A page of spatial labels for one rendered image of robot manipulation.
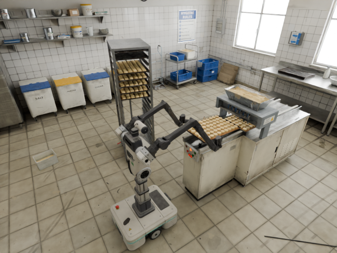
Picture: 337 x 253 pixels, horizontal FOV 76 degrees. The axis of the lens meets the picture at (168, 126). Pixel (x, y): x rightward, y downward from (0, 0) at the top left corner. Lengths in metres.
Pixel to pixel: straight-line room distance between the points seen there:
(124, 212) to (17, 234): 1.29
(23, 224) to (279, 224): 3.10
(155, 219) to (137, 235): 0.25
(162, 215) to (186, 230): 0.38
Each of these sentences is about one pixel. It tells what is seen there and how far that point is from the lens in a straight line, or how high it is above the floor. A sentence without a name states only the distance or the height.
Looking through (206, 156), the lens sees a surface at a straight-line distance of 2.54.
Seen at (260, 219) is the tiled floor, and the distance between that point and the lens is 3.10.
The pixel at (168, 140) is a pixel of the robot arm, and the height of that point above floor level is 1.30.
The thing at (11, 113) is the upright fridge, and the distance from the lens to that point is 5.14.
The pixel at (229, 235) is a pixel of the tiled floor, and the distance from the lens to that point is 2.86.
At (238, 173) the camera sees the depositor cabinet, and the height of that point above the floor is 0.22.
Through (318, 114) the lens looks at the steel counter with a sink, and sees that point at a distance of 5.46.
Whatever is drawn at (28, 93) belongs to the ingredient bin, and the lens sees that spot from 5.26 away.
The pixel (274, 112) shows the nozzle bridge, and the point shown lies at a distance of 2.83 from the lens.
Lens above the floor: 2.37
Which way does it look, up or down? 32 degrees down
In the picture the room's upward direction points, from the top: straight up
